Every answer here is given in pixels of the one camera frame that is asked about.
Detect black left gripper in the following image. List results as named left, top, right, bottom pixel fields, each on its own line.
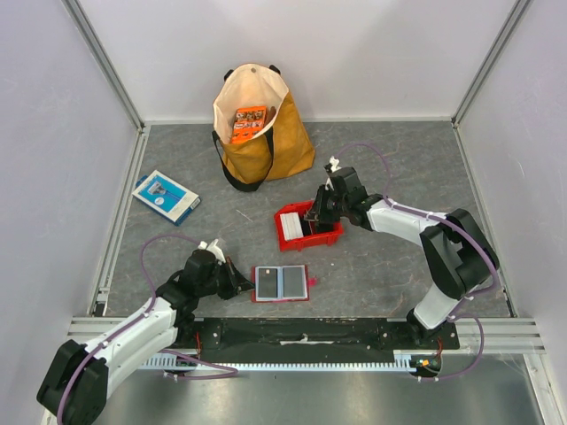
left=197, top=257, right=256, bottom=300

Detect red plastic bin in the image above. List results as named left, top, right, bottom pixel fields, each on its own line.
left=274, top=200, right=344, bottom=251

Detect red leather card holder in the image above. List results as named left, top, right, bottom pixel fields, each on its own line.
left=251, top=265, right=317, bottom=304

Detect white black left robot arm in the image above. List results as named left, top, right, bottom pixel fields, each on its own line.
left=36, top=249, right=254, bottom=424

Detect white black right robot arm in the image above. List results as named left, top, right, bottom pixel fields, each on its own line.
left=306, top=158, right=500, bottom=349

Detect black cards in bin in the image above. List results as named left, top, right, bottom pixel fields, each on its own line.
left=299, top=218, right=317, bottom=237

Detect white card stack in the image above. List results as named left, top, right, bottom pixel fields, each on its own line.
left=280, top=212, right=304, bottom=242

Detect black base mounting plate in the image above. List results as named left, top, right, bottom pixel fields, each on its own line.
left=171, top=318, right=460, bottom=352

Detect mustard yellow tote bag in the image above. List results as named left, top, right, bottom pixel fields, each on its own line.
left=212, top=63, right=315, bottom=192

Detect blue white razor package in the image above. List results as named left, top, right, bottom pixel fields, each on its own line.
left=132, top=170, right=201, bottom=226

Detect orange snack box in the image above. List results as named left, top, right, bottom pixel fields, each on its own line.
left=230, top=105, right=267, bottom=144

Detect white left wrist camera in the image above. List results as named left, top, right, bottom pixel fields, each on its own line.
left=198, top=238, right=226, bottom=264

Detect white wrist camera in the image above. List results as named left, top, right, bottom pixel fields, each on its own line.
left=198, top=238, right=226, bottom=264
left=324, top=156, right=341, bottom=191

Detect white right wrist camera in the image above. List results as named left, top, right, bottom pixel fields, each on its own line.
left=324, top=156, right=341, bottom=191

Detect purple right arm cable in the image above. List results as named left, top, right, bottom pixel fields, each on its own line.
left=334, top=142, right=500, bottom=383

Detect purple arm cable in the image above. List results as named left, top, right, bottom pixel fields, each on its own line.
left=334, top=142, right=500, bottom=383
left=55, top=234, right=240, bottom=424

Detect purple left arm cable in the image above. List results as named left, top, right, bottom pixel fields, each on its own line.
left=55, top=234, right=240, bottom=424

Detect white slotted cable duct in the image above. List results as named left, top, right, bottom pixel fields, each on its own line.
left=139, top=353, right=416, bottom=373

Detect aluminium frame rail left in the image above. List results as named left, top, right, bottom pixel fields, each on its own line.
left=63, top=1, right=147, bottom=317

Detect aluminium frame rail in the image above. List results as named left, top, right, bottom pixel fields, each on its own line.
left=63, top=1, right=147, bottom=317
left=452, top=1, right=535, bottom=317
left=67, top=317, right=546, bottom=354

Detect aluminium front frame rail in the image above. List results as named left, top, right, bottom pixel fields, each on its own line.
left=67, top=317, right=546, bottom=354

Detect aluminium frame rail right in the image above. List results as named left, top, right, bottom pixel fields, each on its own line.
left=452, top=1, right=535, bottom=317

